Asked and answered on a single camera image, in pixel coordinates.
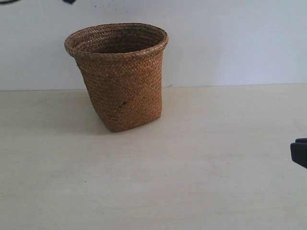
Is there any brown woven wicker basket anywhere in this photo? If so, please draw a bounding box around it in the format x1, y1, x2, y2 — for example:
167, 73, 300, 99
64, 23, 168, 132

